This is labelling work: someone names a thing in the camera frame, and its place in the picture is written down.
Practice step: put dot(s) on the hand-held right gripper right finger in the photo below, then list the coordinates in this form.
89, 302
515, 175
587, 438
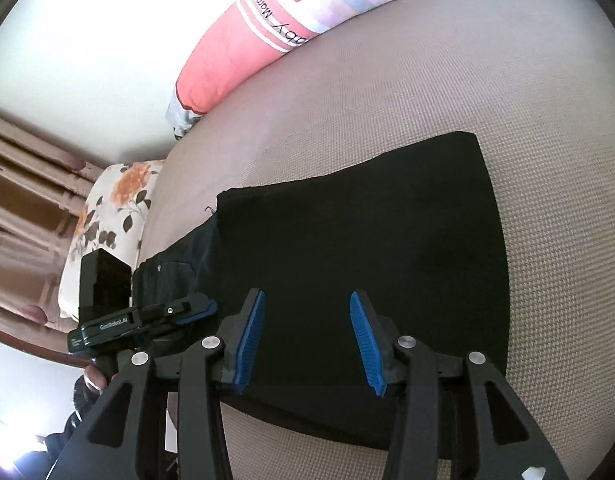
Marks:
367, 345

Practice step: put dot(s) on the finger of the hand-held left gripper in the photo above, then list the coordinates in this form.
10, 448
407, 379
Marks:
187, 310

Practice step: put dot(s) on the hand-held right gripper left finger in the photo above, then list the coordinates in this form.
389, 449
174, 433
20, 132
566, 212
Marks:
247, 340

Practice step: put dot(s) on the black pants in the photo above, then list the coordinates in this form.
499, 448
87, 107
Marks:
362, 235

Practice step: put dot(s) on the person's left forearm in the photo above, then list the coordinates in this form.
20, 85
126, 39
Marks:
79, 407

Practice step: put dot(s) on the person's left hand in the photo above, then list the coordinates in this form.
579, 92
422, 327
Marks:
95, 377

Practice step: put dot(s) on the floral pillow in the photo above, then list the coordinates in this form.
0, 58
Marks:
112, 210

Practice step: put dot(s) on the beige bed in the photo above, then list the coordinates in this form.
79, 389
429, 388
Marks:
537, 160

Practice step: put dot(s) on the pink patchwork pillow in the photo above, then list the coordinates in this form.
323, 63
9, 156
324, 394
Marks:
222, 60

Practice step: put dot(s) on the wooden bed frame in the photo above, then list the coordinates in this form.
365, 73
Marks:
32, 342

